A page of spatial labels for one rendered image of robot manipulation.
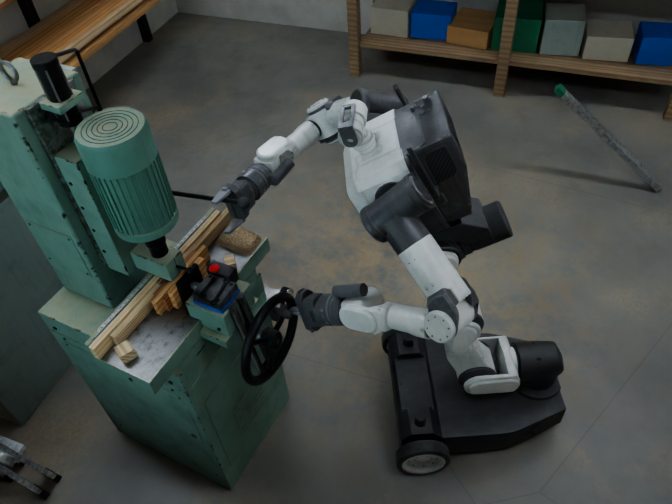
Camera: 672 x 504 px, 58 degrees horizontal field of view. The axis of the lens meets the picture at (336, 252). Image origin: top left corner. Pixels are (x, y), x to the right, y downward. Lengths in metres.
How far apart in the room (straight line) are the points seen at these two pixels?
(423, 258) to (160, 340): 0.81
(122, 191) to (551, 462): 1.84
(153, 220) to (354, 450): 1.31
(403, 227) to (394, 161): 0.19
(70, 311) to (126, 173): 0.71
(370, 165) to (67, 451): 1.84
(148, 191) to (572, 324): 2.03
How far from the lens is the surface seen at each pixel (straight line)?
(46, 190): 1.73
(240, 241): 1.92
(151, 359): 1.74
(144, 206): 1.59
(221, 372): 2.01
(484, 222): 1.73
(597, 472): 2.59
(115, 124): 1.55
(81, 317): 2.07
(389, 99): 1.73
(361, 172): 1.49
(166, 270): 1.78
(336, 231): 3.24
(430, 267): 1.35
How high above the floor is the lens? 2.26
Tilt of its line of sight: 46 degrees down
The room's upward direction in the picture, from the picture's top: 5 degrees counter-clockwise
